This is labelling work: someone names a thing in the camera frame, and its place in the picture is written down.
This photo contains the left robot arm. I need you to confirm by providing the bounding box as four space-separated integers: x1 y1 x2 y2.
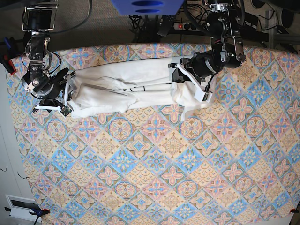
180 0 246 83

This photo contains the blue plastic box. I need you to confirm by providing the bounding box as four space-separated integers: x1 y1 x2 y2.
111 0 184 15

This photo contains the white power strip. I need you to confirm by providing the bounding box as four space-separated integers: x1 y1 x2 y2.
173 22 198 31

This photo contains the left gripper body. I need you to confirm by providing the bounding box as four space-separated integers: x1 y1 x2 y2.
180 52 217 81

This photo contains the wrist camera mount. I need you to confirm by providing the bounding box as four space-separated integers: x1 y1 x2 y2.
32 71 76 118
168 63 213 103

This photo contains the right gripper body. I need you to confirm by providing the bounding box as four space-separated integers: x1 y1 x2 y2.
37 68 69 101

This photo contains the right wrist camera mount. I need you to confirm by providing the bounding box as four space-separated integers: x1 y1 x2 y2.
32 71 76 118

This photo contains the blue clamp lower left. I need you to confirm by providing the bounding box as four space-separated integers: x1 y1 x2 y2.
4 207 50 218

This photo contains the red black clamp upper left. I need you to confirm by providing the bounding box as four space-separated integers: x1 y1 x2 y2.
0 37 16 75

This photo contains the white wall outlet plate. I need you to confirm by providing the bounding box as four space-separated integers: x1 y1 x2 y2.
4 195 40 222

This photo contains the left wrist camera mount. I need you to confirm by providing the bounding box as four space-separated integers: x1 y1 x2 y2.
168 63 213 103

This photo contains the patterned tablecloth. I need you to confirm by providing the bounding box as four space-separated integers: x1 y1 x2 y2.
7 47 300 225

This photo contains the white printed T-shirt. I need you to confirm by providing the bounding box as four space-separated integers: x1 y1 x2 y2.
69 57 214 121

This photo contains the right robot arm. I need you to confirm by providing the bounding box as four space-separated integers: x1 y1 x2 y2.
21 0 71 112

